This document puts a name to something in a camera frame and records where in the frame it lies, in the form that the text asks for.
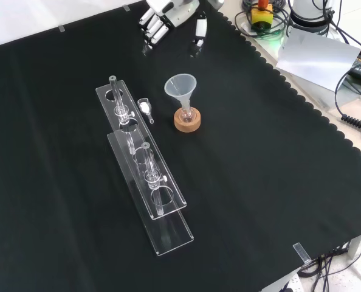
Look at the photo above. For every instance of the clear acrylic funnel stand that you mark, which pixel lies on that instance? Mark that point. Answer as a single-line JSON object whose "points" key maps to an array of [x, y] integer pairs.
{"points": [[156, 194]]}

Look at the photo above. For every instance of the black cloth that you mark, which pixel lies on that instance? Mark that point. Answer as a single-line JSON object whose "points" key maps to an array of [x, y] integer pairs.
{"points": [[229, 182]]}

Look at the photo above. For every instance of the white power strip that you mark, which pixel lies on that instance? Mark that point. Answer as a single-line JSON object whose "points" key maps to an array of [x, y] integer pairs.
{"points": [[290, 284]]}

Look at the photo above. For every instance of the small glass weighing funnel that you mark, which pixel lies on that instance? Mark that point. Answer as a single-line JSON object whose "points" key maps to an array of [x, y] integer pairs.
{"points": [[144, 106]]}

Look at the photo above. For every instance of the pale grey board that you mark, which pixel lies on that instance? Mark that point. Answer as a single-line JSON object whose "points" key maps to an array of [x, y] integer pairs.
{"points": [[317, 57]]}

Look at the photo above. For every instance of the yellow stop button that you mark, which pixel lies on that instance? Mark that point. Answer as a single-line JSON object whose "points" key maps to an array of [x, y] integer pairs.
{"points": [[261, 18]]}

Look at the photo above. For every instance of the translucent plastic funnel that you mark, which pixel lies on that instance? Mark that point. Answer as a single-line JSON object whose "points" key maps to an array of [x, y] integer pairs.
{"points": [[180, 86]]}

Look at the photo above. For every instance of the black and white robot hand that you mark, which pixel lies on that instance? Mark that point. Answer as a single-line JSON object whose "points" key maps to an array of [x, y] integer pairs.
{"points": [[180, 13]]}

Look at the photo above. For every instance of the clear tape strip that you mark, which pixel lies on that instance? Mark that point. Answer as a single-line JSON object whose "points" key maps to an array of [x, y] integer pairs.
{"points": [[302, 253], [61, 29], [125, 8]]}

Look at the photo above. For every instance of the small round-bottom glass flask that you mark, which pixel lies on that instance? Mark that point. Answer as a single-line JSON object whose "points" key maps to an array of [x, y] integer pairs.
{"points": [[187, 115]]}

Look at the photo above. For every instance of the white table leg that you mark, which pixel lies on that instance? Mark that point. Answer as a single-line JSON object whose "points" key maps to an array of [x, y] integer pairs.
{"points": [[358, 244]]}

